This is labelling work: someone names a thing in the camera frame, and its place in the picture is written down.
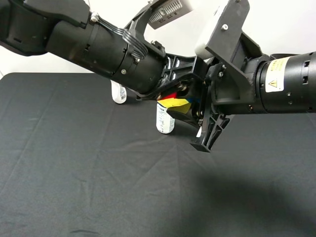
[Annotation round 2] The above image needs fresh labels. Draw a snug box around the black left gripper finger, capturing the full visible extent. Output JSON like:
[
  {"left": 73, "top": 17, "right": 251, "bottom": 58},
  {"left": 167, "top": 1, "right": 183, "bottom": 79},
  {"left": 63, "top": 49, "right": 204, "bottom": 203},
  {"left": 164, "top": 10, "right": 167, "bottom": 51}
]
[
  {"left": 158, "top": 74, "right": 193, "bottom": 99},
  {"left": 167, "top": 107, "right": 200, "bottom": 128}
]

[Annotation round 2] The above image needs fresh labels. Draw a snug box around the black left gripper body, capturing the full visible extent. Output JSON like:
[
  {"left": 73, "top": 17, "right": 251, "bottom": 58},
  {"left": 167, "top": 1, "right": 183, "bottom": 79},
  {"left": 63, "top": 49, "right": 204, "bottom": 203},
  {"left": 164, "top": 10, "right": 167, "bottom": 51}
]
[{"left": 112, "top": 41, "right": 196, "bottom": 100}]

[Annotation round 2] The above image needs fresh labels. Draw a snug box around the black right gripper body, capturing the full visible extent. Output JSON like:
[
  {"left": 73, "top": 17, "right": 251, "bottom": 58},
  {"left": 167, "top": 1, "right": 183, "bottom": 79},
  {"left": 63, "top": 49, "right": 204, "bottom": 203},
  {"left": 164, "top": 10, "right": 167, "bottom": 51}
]
[{"left": 204, "top": 56, "right": 262, "bottom": 109}]

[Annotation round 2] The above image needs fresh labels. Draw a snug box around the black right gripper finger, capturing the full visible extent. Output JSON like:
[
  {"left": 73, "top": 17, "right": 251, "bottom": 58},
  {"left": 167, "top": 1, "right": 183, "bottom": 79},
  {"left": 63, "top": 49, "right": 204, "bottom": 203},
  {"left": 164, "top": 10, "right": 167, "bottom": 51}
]
[
  {"left": 191, "top": 85, "right": 230, "bottom": 153},
  {"left": 191, "top": 56, "right": 217, "bottom": 103}
]

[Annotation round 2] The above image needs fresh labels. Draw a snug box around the multicolour puzzle cube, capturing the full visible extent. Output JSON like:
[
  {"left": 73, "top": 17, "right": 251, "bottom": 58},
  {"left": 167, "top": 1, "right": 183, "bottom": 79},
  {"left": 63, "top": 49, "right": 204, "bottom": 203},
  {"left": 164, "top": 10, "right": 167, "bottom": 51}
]
[{"left": 157, "top": 92, "right": 201, "bottom": 114}]

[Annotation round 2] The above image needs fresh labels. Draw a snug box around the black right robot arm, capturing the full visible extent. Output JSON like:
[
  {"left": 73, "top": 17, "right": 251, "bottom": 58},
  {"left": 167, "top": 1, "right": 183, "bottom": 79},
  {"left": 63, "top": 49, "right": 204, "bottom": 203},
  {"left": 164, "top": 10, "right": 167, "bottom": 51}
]
[{"left": 191, "top": 52, "right": 316, "bottom": 152}]

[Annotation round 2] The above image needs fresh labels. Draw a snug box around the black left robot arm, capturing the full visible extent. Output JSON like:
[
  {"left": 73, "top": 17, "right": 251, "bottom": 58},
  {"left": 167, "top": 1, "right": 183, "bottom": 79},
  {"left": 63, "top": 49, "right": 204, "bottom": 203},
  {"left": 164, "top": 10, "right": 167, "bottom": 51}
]
[{"left": 0, "top": 0, "right": 206, "bottom": 127}]

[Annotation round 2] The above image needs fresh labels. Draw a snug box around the blue capped white bottle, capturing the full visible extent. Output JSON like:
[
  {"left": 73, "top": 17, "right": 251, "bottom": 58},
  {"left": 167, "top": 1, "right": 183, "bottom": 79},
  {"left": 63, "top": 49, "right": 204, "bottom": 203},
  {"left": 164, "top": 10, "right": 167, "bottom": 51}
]
[{"left": 156, "top": 103, "right": 175, "bottom": 134}]

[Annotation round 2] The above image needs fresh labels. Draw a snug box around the white bottle with black cap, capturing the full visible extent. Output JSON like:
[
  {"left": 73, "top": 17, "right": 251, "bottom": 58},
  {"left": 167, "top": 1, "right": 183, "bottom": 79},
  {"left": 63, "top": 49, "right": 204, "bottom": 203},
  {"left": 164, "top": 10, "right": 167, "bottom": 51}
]
[{"left": 111, "top": 80, "right": 127, "bottom": 104}]

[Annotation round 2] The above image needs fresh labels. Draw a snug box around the black tablecloth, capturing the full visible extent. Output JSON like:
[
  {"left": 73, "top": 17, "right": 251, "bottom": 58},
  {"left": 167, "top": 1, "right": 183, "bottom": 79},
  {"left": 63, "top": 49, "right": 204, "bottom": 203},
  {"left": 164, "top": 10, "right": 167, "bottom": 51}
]
[{"left": 0, "top": 73, "right": 316, "bottom": 237}]

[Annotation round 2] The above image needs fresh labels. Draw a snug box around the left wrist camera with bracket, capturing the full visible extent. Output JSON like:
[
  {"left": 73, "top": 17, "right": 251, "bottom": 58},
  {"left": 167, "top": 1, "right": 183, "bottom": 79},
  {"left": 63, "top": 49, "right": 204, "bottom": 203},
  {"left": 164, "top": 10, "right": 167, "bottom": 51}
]
[{"left": 123, "top": 0, "right": 195, "bottom": 45}]

